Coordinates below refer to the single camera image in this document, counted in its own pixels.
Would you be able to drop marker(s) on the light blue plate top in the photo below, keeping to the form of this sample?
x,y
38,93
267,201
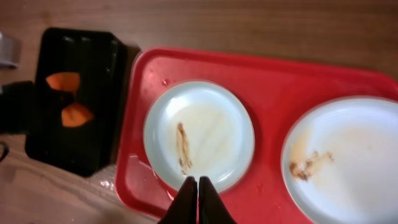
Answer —
x,y
199,129

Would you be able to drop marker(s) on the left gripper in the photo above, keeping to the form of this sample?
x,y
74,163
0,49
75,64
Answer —
x,y
24,110

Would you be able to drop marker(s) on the orange sponge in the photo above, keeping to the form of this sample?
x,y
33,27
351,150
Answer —
x,y
73,113

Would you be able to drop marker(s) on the red plastic serving tray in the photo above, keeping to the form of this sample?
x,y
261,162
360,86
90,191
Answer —
x,y
275,92

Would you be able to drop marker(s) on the light blue plate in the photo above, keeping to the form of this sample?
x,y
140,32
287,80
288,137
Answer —
x,y
199,129
339,161

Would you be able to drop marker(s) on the black rectangular water tray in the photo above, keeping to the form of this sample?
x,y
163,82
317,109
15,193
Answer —
x,y
100,59

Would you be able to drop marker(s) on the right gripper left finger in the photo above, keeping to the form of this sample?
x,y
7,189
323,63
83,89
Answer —
x,y
183,209

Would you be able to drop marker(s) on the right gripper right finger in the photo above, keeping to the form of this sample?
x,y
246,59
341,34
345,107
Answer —
x,y
211,208

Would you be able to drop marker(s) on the light blue plate right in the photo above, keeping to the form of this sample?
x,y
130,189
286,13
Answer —
x,y
339,161

